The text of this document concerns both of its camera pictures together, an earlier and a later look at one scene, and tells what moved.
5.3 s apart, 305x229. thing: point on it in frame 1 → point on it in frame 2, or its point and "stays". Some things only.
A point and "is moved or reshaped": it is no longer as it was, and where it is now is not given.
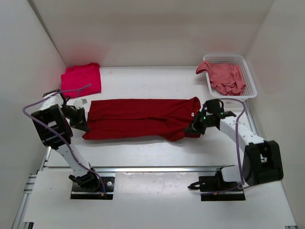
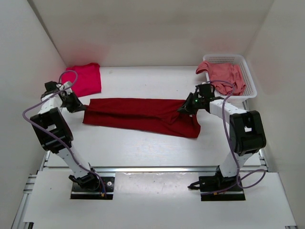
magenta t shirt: x=77 y=76 stays
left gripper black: x=80 y=122 → x=77 y=106
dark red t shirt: x=166 y=119 is moved or reshaped
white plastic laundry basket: x=249 y=91 stays
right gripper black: x=198 y=123 → x=190 y=104
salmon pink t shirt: x=225 y=79 stays
